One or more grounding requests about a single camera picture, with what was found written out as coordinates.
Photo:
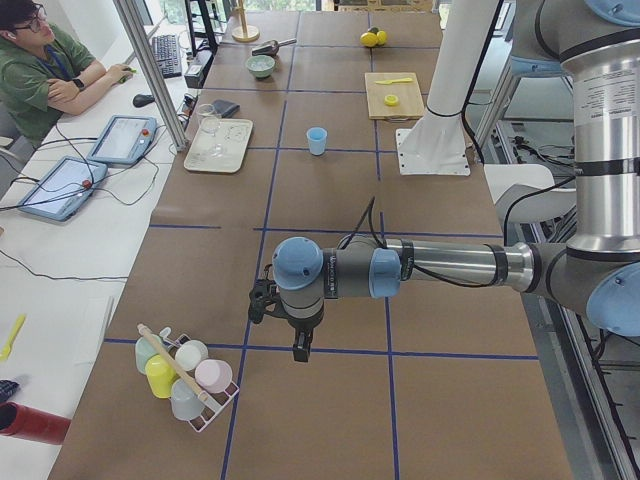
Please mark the lemon slice on board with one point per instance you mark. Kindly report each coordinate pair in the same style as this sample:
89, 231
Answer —
391, 100

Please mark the black computer mouse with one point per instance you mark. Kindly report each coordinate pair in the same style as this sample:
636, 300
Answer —
141, 100

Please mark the clear wine glass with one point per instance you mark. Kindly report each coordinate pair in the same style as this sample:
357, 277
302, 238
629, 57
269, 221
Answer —
210, 123

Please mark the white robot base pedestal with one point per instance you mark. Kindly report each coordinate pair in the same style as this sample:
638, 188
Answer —
436, 144

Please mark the white chair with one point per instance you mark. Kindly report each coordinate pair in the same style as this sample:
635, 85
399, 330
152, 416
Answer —
522, 185

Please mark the teach pendant tablet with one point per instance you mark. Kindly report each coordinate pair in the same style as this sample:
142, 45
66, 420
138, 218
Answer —
124, 140
64, 189

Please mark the person in green shirt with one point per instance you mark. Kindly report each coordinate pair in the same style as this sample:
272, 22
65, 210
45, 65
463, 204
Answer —
46, 73

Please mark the grey folded cloth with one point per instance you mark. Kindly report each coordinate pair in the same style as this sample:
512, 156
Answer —
225, 108

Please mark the near teach pendant tablet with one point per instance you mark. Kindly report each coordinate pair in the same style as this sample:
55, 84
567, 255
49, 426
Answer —
64, 189

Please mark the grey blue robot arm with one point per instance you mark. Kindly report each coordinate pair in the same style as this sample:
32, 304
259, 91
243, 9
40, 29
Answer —
595, 273

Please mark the mint green cup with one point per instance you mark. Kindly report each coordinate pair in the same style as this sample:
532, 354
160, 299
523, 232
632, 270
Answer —
143, 352

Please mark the yellow cup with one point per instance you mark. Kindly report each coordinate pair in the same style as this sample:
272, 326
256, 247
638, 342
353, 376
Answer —
160, 376

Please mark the whole yellow lemon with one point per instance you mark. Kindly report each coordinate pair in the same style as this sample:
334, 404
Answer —
373, 37

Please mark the steel ice scoop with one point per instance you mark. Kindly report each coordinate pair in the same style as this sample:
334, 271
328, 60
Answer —
271, 47

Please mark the red cylinder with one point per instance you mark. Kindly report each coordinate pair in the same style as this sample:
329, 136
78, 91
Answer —
23, 422

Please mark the yellow plastic knife on desk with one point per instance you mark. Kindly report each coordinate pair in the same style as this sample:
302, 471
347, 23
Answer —
7, 346

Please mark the black keyboard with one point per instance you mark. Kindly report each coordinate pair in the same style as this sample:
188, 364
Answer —
166, 51

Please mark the white cup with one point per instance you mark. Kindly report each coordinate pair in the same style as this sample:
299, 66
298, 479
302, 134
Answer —
190, 354

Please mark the wooden cutting board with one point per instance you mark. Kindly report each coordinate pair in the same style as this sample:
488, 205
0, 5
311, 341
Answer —
411, 104

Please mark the pink cup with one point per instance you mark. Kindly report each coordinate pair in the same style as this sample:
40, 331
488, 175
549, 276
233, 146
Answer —
213, 375

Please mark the wooden paper towel stand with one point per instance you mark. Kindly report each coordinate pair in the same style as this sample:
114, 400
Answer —
244, 33

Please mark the white wire cup rack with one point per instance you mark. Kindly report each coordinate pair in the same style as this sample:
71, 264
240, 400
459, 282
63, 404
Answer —
214, 403

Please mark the green bowl of ice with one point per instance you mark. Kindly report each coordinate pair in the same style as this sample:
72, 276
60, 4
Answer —
260, 66

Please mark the cream bear tray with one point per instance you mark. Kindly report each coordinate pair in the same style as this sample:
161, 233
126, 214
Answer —
234, 135

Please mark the far teach pendant tablet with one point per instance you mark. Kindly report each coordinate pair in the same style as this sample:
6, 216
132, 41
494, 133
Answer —
124, 140

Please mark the aluminium frame post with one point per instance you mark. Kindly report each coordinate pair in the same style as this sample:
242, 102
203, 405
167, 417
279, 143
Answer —
132, 23

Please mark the light blue plastic cup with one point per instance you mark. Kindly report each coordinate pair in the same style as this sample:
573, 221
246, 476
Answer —
316, 139

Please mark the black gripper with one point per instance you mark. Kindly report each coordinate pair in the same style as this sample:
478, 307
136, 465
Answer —
300, 328

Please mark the grey blue cup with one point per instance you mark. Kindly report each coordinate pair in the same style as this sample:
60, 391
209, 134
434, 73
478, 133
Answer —
184, 402

